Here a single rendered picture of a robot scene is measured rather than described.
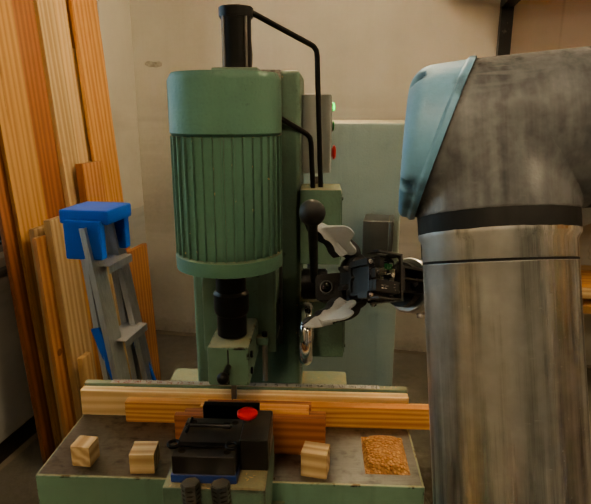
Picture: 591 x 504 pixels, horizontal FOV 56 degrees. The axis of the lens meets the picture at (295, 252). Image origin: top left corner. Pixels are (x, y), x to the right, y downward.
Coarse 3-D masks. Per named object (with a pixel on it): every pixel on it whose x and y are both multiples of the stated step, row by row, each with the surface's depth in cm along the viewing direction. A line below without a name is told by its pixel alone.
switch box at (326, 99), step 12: (312, 96) 111; (324, 96) 111; (312, 108) 112; (324, 108) 112; (312, 120) 112; (324, 120) 112; (312, 132) 113; (324, 132) 113; (324, 144) 113; (324, 156) 114; (324, 168) 115
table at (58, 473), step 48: (96, 432) 97; (144, 432) 97; (336, 432) 97; (384, 432) 97; (48, 480) 85; (96, 480) 85; (144, 480) 85; (288, 480) 84; (336, 480) 84; (384, 480) 84
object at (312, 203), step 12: (312, 204) 70; (300, 216) 70; (312, 216) 69; (324, 216) 71; (312, 228) 75; (312, 240) 80; (312, 252) 85; (312, 264) 92; (312, 276) 99; (312, 288) 104
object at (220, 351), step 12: (252, 324) 101; (216, 336) 95; (252, 336) 96; (216, 348) 91; (228, 348) 91; (240, 348) 91; (252, 348) 96; (216, 360) 92; (228, 360) 91; (240, 360) 91; (252, 360) 96; (216, 372) 92; (240, 372) 92; (252, 372) 93; (216, 384) 93; (228, 384) 93; (240, 384) 92
